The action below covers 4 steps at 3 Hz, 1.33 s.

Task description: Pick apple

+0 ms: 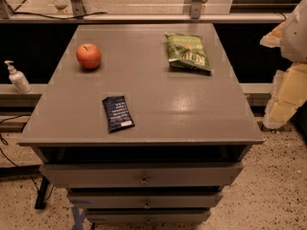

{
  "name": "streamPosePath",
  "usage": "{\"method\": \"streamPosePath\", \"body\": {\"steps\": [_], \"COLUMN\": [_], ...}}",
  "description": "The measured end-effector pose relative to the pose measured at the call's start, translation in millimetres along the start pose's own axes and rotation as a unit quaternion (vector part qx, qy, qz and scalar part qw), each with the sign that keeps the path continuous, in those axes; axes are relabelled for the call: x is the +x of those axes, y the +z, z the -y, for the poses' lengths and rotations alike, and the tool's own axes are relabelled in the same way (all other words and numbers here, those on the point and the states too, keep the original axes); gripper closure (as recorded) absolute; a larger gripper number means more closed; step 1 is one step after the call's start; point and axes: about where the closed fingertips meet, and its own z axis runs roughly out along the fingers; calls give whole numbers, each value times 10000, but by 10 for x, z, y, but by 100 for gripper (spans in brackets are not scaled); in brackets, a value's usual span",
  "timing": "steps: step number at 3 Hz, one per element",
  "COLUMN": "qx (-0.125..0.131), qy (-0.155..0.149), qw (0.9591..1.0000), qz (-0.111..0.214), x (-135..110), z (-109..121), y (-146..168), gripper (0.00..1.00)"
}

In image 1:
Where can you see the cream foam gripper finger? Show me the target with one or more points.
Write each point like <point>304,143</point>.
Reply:
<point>288,94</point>
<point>273,38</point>

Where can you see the red apple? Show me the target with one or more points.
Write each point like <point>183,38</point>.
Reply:
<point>89,56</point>

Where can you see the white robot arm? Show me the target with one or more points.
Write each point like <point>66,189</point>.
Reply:
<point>294,37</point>

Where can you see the green chip bag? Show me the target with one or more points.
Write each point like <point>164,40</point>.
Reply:
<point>187,52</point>

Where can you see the top grey drawer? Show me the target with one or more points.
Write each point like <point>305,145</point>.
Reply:
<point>142,175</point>

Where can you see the grey drawer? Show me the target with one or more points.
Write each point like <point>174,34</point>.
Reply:
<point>142,175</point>
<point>145,199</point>
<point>147,216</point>

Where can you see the grey drawer cabinet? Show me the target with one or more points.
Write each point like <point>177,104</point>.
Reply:
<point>180,115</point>

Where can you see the bottom grey drawer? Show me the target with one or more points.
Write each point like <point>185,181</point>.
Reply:
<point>147,216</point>

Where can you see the dark blue snack packet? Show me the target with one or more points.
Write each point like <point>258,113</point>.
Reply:
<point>117,113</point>

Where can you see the middle grey drawer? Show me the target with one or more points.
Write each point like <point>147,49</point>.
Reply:
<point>145,199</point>

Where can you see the blue tape on floor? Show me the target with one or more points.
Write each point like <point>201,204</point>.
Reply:
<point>78,218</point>

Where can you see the white pump bottle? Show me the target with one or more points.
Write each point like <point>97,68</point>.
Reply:
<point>17,78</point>

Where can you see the black stand leg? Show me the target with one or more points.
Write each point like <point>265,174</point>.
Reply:
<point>41,194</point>

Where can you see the right metal frame post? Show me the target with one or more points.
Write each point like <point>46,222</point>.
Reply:
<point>195,11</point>

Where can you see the metal frame post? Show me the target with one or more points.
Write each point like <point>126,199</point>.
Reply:
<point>195,11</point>
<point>78,8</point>

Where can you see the left metal frame post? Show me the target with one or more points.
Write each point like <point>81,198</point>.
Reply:
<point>78,8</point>

